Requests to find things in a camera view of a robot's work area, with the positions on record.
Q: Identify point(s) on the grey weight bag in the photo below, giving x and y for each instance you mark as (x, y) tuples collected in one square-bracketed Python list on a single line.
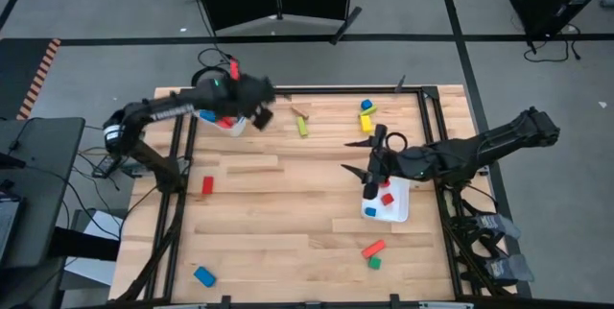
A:
[(513, 268), (499, 225)]

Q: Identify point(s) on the red long wooden block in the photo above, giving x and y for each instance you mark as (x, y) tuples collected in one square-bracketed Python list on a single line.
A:
[(224, 122)]

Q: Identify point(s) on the red rectangular wooden block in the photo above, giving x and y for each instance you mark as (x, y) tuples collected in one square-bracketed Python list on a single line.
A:
[(207, 185)]

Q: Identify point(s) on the black desk leg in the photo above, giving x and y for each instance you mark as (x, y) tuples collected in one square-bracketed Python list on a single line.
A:
[(81, 244)]

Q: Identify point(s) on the natural wood long block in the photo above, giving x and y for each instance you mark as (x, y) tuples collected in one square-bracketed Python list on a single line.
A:
[(299, 111)]

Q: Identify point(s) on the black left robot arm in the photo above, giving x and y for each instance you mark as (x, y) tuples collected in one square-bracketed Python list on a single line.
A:
[(158, 110)]

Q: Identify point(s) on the yellow rectangular wooden block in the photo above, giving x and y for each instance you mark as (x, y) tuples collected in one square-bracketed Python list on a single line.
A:
[(366, 124)]

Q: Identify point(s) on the black floor mat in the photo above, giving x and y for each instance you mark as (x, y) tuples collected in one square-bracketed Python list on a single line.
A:
[(19, 74)]

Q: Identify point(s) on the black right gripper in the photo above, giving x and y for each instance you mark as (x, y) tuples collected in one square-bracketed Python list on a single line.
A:
[(393, 167)]

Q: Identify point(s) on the black clip bracket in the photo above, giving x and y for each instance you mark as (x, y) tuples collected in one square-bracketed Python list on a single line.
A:
[(400, 83)]

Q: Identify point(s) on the white box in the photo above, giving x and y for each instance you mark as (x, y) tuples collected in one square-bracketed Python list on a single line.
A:
[(105, 222)]

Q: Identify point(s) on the white plastic bin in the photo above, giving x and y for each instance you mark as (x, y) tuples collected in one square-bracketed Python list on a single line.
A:
[(237, 129), (398, 203)]

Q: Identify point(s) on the small green wooden cube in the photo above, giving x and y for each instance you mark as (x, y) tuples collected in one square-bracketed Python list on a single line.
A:
[(374, 263)]

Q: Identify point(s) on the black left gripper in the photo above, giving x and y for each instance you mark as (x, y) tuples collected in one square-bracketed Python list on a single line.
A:
[(242, 98)]

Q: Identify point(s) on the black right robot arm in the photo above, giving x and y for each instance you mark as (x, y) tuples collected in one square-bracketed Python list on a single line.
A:
[(479, 148)]

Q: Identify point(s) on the orange-red long wooden block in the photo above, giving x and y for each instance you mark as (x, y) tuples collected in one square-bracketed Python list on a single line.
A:
[(374, 248)]

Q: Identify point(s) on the blue rectangular wooden block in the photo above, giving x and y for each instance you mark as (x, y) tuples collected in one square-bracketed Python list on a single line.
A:
[(207, 116), (205, 276)]

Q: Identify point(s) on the small blue wooden cube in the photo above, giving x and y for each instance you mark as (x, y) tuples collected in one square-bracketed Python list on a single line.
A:
[(366, 104), (370, 211)]

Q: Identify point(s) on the dark grey desk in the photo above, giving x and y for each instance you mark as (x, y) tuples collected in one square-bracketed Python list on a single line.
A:
[(38, 194)]

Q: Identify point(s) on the long lime green block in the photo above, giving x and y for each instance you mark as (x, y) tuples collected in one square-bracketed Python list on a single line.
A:
[(302, 126)]

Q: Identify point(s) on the dark laptop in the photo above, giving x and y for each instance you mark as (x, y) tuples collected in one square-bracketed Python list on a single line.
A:
[(7, 222)]

